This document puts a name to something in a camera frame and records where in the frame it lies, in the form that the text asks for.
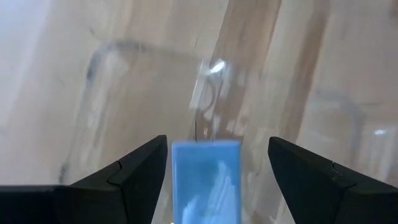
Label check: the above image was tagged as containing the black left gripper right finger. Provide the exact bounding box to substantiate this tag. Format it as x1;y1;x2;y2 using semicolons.
267;136;398;224

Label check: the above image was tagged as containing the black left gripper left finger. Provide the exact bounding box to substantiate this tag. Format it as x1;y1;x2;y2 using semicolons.
0;134;169;224

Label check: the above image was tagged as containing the light blue charger block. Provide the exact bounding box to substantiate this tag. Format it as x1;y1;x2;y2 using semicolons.
171;139;243;224

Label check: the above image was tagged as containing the clear plastic bin with handles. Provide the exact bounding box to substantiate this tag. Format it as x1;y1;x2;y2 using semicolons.
57;39;398;224

